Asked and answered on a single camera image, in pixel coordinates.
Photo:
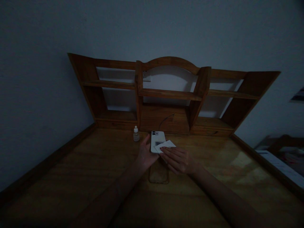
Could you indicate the person's right hand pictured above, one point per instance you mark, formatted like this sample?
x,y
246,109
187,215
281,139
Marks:
x,y
178,161

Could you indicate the person's left hand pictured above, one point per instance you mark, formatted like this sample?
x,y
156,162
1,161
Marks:
x,y
145,154

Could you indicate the white smartphone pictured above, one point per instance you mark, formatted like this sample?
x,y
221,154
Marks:
x,y
155,142

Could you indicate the white wipe cloth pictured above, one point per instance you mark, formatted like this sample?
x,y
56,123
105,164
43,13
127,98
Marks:
x,y
167,145

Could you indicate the small dropper bottle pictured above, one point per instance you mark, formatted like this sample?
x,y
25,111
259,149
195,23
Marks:
x,y
136,135

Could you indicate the clear phone case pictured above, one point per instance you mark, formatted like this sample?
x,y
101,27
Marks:
x,y
158,175

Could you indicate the wooden desk shelf unit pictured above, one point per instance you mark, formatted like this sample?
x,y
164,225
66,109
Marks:
x,y
171,97

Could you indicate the bed with bedding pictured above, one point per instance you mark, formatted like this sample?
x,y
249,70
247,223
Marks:
x,y
283,156

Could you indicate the white wall socket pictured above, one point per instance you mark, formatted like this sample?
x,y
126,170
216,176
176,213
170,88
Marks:
x,y
146,76

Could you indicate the dark wall poster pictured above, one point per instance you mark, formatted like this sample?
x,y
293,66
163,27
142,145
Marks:
x,y
298,95

